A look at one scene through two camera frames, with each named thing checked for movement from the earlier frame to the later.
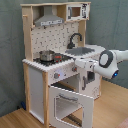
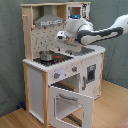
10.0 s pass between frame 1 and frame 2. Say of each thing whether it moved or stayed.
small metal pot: stayed
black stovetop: stayed
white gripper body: moved
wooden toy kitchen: stayed
